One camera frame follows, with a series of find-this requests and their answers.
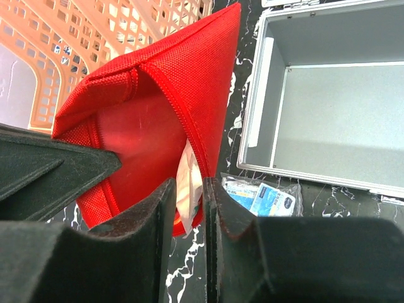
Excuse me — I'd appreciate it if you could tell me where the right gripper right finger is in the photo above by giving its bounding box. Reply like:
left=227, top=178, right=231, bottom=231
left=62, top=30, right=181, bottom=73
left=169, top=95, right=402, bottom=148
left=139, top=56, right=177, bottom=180
left=203, top=178, right=403, bottom=302

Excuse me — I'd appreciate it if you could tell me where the blue bandage packet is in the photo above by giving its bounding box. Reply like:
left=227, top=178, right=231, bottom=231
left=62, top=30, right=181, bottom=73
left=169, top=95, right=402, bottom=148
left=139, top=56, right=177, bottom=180
left=222, top=174, right=303, bottom=217

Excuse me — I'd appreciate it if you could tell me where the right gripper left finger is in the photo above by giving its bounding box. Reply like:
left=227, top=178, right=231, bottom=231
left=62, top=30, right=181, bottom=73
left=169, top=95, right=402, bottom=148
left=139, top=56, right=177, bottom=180
left=1, top=178, right=176, bottom=302

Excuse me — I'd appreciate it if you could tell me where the silver metal medicine case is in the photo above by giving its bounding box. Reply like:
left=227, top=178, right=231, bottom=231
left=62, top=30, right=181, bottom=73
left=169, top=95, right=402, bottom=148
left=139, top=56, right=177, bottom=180
left=237, top=1, right=403, bottom=198

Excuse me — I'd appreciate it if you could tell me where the red first aid pouch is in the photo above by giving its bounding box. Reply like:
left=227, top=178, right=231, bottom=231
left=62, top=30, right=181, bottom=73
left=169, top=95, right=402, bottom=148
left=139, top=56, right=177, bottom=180
left=52, top=3, right=241, bottom=228

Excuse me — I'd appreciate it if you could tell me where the cotton swab packet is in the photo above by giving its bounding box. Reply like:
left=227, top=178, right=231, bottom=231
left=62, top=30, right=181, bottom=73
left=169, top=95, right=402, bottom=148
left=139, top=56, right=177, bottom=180
left=176, top=139, right=203, bottom=238

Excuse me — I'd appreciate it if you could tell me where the orange plastic file organizer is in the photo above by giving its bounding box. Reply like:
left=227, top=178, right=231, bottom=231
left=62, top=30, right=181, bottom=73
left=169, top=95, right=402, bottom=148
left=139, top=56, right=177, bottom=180
left=1, top=0, right=213, bottom=133

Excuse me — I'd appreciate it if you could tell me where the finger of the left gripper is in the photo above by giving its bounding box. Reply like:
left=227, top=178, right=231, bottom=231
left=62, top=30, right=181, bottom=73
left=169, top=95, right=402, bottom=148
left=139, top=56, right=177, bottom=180
left=1, top=124, right=121, bottom=221

